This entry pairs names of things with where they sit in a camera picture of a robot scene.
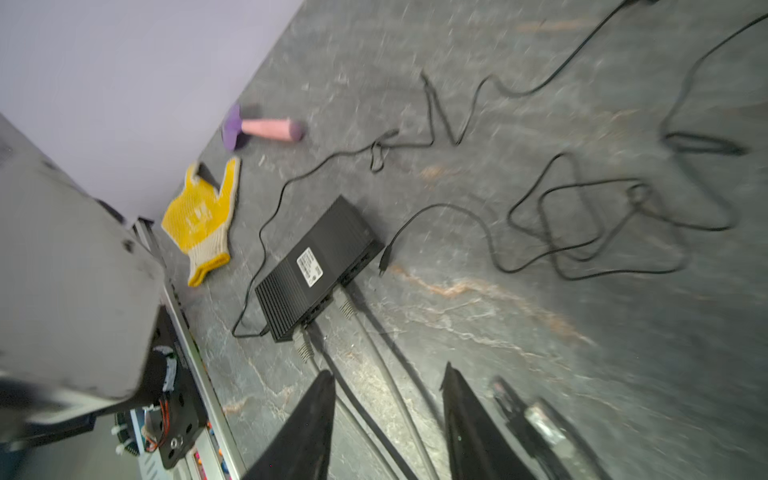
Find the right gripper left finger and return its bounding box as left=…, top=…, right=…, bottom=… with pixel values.
left=242, top=370, right=336, bottom=479

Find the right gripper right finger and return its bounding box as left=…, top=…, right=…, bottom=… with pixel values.
left=441, top=362, right=535, bottom=479

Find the grey ethernet cable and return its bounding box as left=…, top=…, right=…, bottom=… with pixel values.
left=333, top=285, right=442, bottom=480
left=291, top=325, right=403, bottom=480

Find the black network switch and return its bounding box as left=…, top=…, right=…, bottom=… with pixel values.
left=255, top=196, right=383, bottom=343

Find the black power adapter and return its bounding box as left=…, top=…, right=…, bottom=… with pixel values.
left=378, top=14, right=767, bottom=281
left=230, top=0, right=661, bottom=340

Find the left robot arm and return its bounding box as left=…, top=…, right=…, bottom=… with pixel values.
left=1, top=120, right=208, bottom=478

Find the purple pink toy shovel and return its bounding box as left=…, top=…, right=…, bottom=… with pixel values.
left=221, top=105, right=305, bottom=151

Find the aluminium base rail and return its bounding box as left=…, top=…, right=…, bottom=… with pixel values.
left=131, top=218, right=247, bottom=480

